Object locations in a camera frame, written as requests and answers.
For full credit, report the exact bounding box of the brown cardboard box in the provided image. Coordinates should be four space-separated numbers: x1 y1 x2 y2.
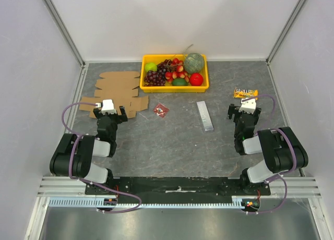
80 71 149 118

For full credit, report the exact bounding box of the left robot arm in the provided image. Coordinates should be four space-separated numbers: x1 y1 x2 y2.
50 106 128 195

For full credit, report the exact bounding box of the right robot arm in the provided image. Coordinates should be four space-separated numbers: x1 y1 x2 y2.
227 104 308 195

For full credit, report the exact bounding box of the silver toothpaste box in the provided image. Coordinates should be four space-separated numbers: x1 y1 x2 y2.
197 101 214 131

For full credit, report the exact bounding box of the yellow candy bag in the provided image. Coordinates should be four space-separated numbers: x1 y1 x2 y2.
233 88 259 99

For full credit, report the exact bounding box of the red sachet packet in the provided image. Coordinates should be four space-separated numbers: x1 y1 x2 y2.
153 103 169 118

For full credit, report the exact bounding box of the red apple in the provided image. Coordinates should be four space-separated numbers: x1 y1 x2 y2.
189 73 204 86

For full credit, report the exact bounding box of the dark purple grape bunch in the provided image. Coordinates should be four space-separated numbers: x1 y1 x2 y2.
144 70 166 87

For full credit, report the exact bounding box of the green apple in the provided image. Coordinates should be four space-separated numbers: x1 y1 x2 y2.
144 62 157 73

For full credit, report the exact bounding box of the yellow plastic bin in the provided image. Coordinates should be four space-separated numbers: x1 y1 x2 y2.
139 54 210 93

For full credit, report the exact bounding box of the green avocado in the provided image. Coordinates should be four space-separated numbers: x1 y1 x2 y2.
172 78 188 86

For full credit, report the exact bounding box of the netted green melon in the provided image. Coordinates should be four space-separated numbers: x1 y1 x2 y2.
184 53 205 74

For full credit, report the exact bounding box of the red grape bunch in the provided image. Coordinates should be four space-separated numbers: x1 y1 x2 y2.
165 57 189 85

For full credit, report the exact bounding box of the upper purple grape bunch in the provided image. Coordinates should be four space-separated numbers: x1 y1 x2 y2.
157 59 174 73

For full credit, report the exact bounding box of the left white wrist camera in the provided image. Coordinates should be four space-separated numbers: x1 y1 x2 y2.
101 99 117 115

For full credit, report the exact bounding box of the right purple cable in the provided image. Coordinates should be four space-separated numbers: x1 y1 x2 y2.
241 94 298 215

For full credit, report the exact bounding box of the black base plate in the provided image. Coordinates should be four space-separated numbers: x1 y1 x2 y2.
85 176 272 199

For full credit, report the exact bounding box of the slotted cable duct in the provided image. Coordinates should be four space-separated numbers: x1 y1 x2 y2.
48 195 248 208

